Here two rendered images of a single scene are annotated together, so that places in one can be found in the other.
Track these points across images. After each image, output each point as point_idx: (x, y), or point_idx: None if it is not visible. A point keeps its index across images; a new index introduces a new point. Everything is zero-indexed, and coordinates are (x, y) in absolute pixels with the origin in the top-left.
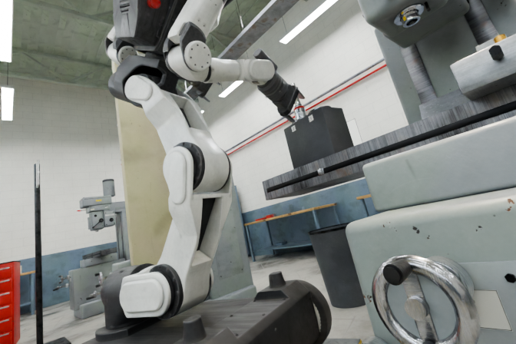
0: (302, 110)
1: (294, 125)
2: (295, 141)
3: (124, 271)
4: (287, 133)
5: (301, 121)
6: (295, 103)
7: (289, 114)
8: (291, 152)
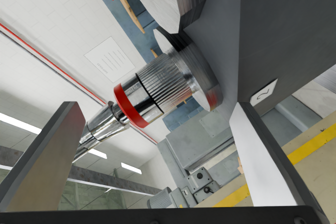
0: (143, 88)
1: (252, 97)
2: (313, 63)
3: None
4: (258, 112)
5: (259, 58)
6: (114, 132)
7: (294, 189)
8: (327, 66)
